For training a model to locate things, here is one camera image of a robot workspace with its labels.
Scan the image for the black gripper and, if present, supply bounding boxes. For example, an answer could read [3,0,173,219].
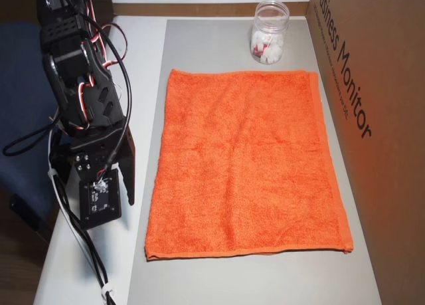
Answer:
[68,117,136,207]

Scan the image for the orange terry towel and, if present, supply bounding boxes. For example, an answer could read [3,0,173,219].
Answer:
[145,68,354,261]

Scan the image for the blue office chair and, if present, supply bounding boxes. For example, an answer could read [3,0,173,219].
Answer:
[0,21,72,245]

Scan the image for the grey table mat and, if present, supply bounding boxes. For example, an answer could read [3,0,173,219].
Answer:
[124,18,383,305]

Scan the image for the red white packet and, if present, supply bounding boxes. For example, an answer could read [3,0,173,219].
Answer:
[252,41,272,58]

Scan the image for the clear plastic jar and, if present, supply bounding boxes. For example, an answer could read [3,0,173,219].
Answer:
[249,0,290,65]

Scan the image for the brown cardboard monitor box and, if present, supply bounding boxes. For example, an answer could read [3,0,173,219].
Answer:
[307,0,425,305]

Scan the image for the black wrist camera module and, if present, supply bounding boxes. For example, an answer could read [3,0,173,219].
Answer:
[78,167,123,232]

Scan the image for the black cable bundle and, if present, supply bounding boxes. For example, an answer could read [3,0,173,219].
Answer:
[1,125,116,305]

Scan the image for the red white black servo wire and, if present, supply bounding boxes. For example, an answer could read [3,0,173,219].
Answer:
[98,23,129,70]

